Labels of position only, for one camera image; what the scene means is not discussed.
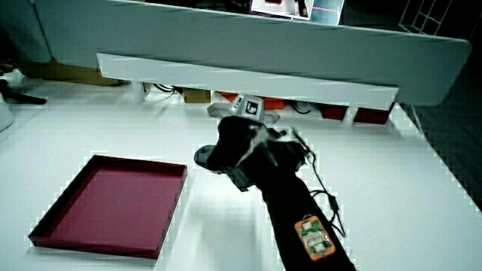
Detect grey desk partition panel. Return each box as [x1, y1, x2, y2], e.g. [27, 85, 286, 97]
[32, 0, 473, 107]

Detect grey computer mouse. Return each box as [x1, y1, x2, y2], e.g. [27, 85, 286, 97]
[193, 145, 219, 171]

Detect white desk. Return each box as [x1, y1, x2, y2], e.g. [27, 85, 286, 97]
[0, 78, 482, 271]

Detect orange sensor board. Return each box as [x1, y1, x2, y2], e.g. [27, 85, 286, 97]
[294, 214, 337, 262]

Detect white round base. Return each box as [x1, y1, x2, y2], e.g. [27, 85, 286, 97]
[0, 93, 14, 132]

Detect brown cardboard box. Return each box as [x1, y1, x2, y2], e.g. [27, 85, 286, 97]
[182, 88, 212, 105]

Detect yellowish wooden board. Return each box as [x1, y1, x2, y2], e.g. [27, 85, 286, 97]
[20, 59, 127, 87]

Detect light blue card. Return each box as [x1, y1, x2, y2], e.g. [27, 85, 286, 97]
[310, 0, 346, 27]

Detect red shallow tray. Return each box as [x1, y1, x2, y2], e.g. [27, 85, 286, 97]
[28, 154, 188, 260]

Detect small red box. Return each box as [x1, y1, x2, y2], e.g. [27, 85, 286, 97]
[352, 102, 395, 126]
[319, 104, 349, 121]

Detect marker cube on glove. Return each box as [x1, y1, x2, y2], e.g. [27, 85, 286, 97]
[219, 91, 286, 111]

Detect black cable under shelf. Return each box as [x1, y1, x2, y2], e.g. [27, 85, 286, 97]
[288, 101, 314, 115]
[151, 83, 185, 96]

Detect person's right hand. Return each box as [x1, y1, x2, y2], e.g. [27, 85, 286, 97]
[205, 94, 314, 193]

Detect white framed picture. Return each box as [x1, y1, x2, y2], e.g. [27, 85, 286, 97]
[249, 0, 316, 21]

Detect white desk riser shelf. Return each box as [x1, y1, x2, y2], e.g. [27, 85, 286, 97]
[96, 52, 400, 126]

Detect black stand leg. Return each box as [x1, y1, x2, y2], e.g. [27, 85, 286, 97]
[0, 79, 48, 106]

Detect thin black glove cable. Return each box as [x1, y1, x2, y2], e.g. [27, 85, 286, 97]
[290, 127, 346, 239]

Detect white wire rack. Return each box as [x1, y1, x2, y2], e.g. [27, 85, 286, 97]
[398, 0, 453, 37]

